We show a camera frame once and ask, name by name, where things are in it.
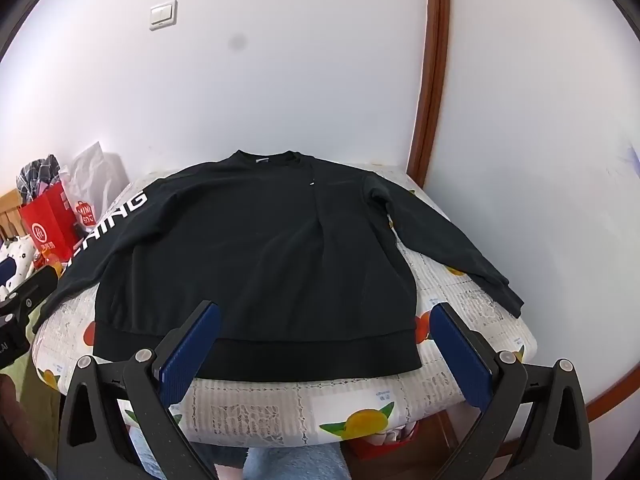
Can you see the plaid cloth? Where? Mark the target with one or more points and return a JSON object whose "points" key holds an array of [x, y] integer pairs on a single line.
{"points": [[37, 175]]}

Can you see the fruit print tablecloth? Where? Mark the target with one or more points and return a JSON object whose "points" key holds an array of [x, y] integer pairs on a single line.
{"points": [[250, 410]]}

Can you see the black sweatshirt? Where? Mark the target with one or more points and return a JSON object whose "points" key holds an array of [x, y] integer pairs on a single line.
{"points": [[260, 260]]}

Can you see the white and blue toy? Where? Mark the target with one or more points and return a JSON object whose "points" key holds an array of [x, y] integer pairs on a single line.
{"points": [[15, 260]]}

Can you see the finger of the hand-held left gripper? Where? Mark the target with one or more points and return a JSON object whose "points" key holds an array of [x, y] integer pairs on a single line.
{"points": [[40, 285]]}

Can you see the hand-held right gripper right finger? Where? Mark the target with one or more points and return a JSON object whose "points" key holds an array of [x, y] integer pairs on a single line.
{"points": [[462, 355]]}

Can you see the green cloth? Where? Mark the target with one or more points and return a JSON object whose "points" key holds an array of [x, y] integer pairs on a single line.
{"points": [[35, 410]]}

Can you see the white plastic bag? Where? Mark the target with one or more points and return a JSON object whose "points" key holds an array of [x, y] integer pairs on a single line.
{"points": [[92, 175]]}

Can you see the brown wooden door frame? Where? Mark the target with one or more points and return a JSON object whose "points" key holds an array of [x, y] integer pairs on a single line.
{"points": [[432, 60]]}

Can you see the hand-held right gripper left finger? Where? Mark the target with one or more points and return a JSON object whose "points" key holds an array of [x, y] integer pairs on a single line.
{"points": [[192, 350]]}

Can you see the white wall light switch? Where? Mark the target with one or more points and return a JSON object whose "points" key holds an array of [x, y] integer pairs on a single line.
{"points": [[163, 15]]}

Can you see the brown wooden baseboard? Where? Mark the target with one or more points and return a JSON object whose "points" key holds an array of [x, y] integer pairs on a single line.
{"points": [[615, 390]]}

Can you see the red paper bag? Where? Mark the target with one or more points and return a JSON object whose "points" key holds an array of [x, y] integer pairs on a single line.
{"points": [[47, 225]]}

